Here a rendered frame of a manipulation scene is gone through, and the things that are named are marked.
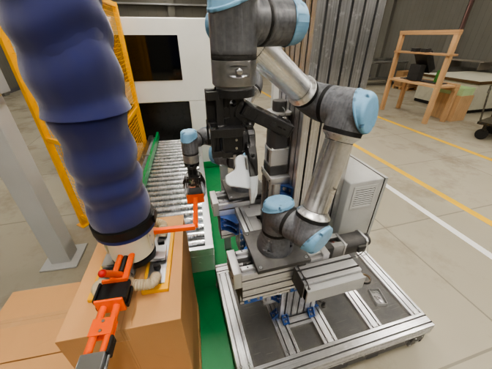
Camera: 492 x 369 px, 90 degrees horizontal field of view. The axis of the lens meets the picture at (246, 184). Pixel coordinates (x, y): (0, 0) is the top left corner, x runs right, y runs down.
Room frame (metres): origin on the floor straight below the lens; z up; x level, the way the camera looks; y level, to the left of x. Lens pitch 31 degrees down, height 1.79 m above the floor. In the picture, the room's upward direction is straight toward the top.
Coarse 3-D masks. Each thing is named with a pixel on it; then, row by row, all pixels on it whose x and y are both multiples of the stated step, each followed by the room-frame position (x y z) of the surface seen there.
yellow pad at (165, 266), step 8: (160, 240) 0.83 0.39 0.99; (168, 240) 0.86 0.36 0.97; (168, 248) 0.81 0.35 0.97; (168, 256) 0.76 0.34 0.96; (152, 264) 0.72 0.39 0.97; (160, 264) 0.72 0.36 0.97; (168, 264) 0.72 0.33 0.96; (152, 272) 0.67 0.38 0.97; (160, 272) 0.67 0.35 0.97; (168, 272) 0.68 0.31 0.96; (160, 280) 0.64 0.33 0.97; (168, 280) 0.64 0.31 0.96; (152, 288) 0.60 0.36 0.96; (160, 288) 0.60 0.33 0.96; (168, 288) 0.61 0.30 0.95
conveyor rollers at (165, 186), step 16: (160, 144) 3.13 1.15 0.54; (176, 144) 3.10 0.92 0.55; (160, 160) 2.61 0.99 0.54; (176, 160) 2.64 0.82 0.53; (160, 176) 2.26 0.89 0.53; (176, 176) 2.22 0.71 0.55; (160, 192) 1.93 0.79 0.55; (176, 192) 1.95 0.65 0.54; (160, 208) 1.68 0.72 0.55; (176, 208) 1.69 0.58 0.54; (192, 208) 1.70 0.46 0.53; (192, 240) 1.30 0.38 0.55
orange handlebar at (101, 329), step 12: (156, 228) 0.81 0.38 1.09; (168, 228) 0.81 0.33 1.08; (180, 228) 0.81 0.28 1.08; (192, 228) 0.82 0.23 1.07; (120, 264) 0.62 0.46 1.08; (132, 264) 0.63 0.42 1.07; (96, 324) 0.40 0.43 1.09; (108, 324) 0.40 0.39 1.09; (96, 336) 0.37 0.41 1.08; (108, 336) 0.37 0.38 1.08
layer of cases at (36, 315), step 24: (48, 288) 0.91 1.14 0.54; (72, 288) 0.91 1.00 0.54; (192, 288) 0.94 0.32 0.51; (0, 312) 0.77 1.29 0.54; (24, 312) 0.77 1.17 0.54; (48, 312) 0.77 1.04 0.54; (0, 336) 0.65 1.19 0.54; (24, 336) 0.65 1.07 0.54; (48, 336) 0.65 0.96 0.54; (0, 360) 0.54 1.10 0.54; (24, 360) 0.54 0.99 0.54; (48, 360) 0.54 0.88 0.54
